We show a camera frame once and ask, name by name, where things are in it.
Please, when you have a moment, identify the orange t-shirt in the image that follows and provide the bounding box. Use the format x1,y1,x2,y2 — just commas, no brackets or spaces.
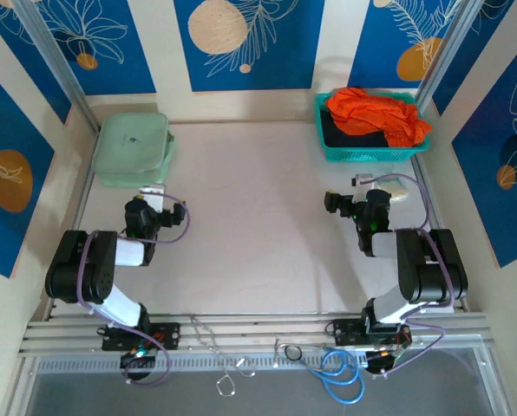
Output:
325,86,434,148

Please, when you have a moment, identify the small clear plastic packet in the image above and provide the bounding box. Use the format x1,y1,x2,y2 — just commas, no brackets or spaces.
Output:
375,172,411,203

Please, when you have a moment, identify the teal plastic basket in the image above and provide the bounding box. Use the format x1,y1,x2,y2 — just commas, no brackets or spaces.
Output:
314,90,431,164

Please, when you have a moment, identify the navy t-shirt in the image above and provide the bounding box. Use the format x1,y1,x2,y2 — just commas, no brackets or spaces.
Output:
319,110,392,149

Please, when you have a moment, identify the mint green storage case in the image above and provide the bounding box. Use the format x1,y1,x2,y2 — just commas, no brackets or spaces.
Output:
91,111,177,189

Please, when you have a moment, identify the black connector board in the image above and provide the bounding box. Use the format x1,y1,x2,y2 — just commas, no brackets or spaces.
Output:
363,348,405,374
120,350,157,370

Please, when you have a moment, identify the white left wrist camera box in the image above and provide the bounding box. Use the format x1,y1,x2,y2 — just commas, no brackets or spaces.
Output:
139,184,167,211

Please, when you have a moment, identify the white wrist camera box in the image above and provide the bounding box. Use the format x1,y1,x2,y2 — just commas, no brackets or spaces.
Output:
350,172,377,205
139,184,167,211

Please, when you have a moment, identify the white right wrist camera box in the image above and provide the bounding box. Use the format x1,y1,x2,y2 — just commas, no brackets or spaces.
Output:
350,172,377,205

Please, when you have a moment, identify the aluminium side rail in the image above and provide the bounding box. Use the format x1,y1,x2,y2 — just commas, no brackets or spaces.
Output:
44,172,97,322
409,153,471,314

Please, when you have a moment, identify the silver wire chain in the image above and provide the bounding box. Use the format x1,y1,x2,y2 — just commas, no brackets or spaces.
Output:
188,314,258,398

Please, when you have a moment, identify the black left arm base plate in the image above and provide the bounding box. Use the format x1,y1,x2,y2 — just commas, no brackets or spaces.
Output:
101,322,182,352

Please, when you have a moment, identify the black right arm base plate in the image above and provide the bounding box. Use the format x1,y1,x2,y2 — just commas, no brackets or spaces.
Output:
332,317,412,348

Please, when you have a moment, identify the aluminium frame rail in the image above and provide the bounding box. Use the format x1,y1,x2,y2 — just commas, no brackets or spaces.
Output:
17,312,490,359

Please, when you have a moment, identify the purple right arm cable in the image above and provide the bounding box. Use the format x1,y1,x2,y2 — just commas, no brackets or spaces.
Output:
362,172,455,379

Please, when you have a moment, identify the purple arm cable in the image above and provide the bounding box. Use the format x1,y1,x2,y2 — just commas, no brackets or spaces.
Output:
76,192,192,387
362,172,455,379

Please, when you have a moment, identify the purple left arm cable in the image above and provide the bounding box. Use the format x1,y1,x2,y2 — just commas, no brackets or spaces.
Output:
76,192,192,387

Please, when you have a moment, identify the grey slotted cable duct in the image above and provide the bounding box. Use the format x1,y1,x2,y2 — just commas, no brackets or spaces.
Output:
35,350,488,374

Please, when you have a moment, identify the aluminium corner post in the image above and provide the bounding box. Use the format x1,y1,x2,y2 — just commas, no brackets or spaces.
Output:
13,0,101,133
416,0,481,110

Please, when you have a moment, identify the blue coiled cable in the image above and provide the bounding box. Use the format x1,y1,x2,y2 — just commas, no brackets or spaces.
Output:
320,348,366,406

